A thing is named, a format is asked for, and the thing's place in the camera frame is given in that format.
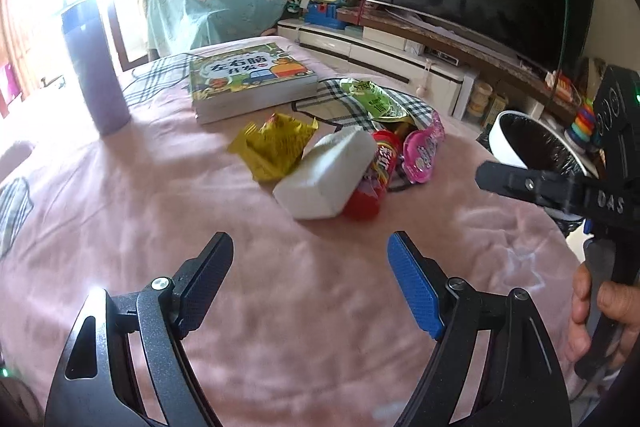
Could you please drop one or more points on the cream plastic jar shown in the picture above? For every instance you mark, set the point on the cream plastic jar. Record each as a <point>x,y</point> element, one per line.
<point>480,99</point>

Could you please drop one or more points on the white television stand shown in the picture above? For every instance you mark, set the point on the white television stand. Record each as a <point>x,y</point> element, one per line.
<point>380,52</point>

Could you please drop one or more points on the white tissue pack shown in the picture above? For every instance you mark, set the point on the white tissue pack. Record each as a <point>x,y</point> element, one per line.
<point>322,172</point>

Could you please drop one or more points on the pink tablecloth with plaid patches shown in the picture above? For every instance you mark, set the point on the pink tablecloth with plaid patches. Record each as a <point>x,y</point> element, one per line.
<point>150,187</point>

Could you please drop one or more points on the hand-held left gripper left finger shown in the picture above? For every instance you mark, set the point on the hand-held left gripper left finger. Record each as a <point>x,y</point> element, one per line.
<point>200,292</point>

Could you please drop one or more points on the yellow snack wrapper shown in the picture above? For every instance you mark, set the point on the yellow snack wrapper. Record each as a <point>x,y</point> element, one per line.
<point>272,144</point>

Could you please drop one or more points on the small set-top box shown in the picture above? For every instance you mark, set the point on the small set-top box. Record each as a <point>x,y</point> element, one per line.
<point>446,56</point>

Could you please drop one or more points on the green snack wrapper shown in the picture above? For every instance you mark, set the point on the green snack wrapper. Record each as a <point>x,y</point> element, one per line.
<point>372,99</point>

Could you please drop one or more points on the red toy telephone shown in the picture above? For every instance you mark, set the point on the red toy telephone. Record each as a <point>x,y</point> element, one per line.
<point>561,86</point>

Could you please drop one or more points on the teal cloth covered furniture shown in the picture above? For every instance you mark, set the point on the teal cloth covered furniture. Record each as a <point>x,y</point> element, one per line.
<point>215,2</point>

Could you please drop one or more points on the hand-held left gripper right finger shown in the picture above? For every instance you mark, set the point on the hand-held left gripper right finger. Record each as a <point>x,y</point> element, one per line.
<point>415,287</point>

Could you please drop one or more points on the red snack tube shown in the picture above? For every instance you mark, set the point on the red snack tube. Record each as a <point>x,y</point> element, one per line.
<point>375,177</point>

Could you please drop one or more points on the purple thermos bottle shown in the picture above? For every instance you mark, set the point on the purple thermos bottle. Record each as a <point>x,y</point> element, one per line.
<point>97,77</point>

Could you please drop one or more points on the red pink snack wrapper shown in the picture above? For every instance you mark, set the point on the red pink snack wrapper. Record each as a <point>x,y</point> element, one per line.
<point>422,147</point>

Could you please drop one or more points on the white bin with black bag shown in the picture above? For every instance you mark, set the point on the white bin with black bag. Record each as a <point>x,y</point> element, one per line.
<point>530,142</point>

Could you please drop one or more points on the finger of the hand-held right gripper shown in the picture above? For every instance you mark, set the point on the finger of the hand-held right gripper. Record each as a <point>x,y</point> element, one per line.
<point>525,184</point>

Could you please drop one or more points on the blue toy cash register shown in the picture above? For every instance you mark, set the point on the blue toy cash register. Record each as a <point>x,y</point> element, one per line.
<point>325,16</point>

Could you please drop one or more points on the person's right hand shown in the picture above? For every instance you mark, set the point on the person's right hand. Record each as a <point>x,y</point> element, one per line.
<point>580,302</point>

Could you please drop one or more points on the brown framed glass door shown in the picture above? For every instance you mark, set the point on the brown framed glass door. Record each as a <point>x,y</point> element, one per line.
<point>115,32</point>

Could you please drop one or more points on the green children's book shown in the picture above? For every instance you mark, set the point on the green children's book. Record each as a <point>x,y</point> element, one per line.
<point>240,77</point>

